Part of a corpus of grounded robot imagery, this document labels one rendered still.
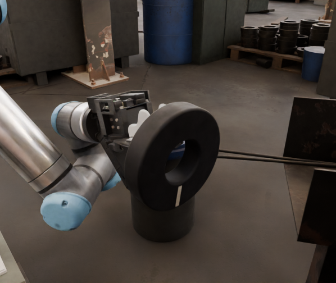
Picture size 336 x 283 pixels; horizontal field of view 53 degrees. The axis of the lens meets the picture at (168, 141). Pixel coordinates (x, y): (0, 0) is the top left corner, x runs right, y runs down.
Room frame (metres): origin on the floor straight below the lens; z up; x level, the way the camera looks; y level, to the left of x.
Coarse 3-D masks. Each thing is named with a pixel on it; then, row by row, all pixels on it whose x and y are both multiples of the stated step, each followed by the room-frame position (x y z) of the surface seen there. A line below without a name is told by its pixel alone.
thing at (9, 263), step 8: (0, 232) 0.68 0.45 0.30; (0, 240) 0.65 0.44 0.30; (0, 248) 0.62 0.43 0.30; (8, 248) 0.63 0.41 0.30; (8, 256) 0.60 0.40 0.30; (8, 264) 0.57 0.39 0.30; (16, 264) 0.57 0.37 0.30; (8, 272) 0.55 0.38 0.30; (16, 272) 0.55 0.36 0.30; (0, 280) 0.53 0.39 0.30; (8, 280) 0.53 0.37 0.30; (16, 280) 0.53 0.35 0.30; (24, 280) 0.53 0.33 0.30
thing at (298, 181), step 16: (304, 112) 0.59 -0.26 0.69; (320, 112) 0.59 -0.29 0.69; (288, 128) 0.60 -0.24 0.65; (304, 128) 0.59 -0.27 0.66; (320, 128) 0.58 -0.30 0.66; (288, 144) 0.60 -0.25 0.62; (304, 144) 0.59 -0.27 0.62; (320, 144) 0.58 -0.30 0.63; (320, 160) 0.58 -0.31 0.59; (288, 176) 0.52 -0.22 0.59; (304, 176) 0.52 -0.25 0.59; (320, 176) 0.34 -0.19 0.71; (304, 192) 0.46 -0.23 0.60; (320, 192) 0.34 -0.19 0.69; (304, 208) 0.41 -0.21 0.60; (320, 208) 0.34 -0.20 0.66; (304, 224) 0.35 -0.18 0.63; (320, 224) 0.34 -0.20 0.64; (304, 240) 0.34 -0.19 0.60; (320, 240) 0.34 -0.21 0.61; (320, 256) 0.43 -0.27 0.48; (320, 272) 0.41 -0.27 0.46
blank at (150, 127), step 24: (168, 120) 0.37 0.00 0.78; (192, 120) 0.39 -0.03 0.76; (144, 144) 0.35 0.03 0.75; (168, 144) 0.37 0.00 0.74; (192, 144) 0.42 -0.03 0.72; (216, 144) 0.43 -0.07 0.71; (144, 168) 0.34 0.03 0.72; (192, 168) 0.41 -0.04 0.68; (144, 192) 0.34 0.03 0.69; (168, 192) 0.37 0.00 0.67; (192, 192) 0.40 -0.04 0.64
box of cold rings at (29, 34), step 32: (32, 0) 2.84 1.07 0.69; (64, 0) 3.00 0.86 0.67; (128, 0) 3.41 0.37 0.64; (0, 32) 2.94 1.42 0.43; (32, 32) 2.81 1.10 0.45; (64, 32) 2.98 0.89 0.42; (128, 32) 3.40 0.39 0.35; (32, 64) 2.77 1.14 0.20; (64, 64) 2.95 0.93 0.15; (128, 64) 3.40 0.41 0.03
